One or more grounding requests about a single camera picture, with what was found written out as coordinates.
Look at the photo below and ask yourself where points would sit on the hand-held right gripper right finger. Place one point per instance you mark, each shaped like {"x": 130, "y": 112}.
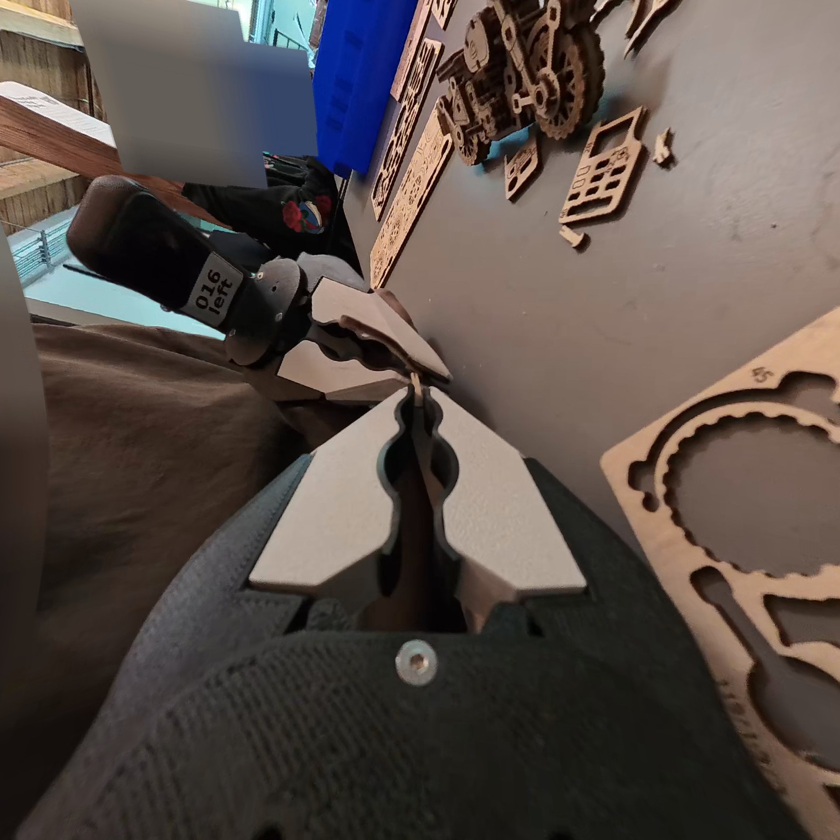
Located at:
{"x": 505, "y": 518}

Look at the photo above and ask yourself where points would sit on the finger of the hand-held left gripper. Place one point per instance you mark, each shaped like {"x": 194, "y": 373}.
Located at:
{"x": 315, "y": 377}
{"x": 354, "y": 303}

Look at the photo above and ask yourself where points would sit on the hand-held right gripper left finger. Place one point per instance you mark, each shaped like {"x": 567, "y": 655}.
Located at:
{"x": 328, "y": 518}

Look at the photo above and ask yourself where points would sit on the small wooden peg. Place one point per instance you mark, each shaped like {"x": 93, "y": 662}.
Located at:
{"x": 418, "y": 387}

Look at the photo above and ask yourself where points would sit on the grey desk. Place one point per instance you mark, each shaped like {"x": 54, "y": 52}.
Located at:
{"x": 590, "y": 341}

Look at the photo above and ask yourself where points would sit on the person's left hand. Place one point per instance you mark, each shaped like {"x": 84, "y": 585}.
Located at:
{"x": 397, "y": 308}

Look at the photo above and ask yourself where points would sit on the wooden sheet with fine parts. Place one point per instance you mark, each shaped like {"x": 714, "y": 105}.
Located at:
{"x": 394, "y": 249}

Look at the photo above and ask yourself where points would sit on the white metal railing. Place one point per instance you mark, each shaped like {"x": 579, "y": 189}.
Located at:
{"x": 39, "y": 253}

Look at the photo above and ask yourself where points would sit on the black cloth with red print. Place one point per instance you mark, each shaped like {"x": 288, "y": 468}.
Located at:
{"x": 262, "y": 210}

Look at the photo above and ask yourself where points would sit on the person's brown trousers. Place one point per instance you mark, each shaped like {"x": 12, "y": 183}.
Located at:
{"x": 131, "y": 459}

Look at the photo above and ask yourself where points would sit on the blue plastic bin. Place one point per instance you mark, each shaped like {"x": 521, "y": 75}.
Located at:
{"x": 354, "y": 79}

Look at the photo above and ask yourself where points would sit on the small wooden offcut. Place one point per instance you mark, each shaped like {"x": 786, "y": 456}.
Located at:
{"x": 664, "y": 149}
{"x": 572, "y": 236}

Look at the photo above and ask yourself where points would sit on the wooden puzzle sheet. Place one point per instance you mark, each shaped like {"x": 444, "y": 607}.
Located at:
{"x": 410, "y": 59}
{"x": 443, "y": 10}

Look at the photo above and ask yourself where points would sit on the wooden sheet with large cutouts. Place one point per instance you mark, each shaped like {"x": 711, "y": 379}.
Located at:
{"x": 433, "y": 49}

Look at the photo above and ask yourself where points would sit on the wooden sheet with gear cutouts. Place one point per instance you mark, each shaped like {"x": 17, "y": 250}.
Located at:
{"x": 741, "y": 387}

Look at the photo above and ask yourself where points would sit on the wooden model motorcycle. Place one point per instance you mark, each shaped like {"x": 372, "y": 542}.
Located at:
{"x": 525, "y": 65}

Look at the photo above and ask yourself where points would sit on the small wooden puzzle frame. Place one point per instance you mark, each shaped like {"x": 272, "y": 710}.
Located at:
{"x": 512, "y": 187}

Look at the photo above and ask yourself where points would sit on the phone-shaped wooden puzzle frame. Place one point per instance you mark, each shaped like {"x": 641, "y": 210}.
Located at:
{"x": 620, "y": 161}

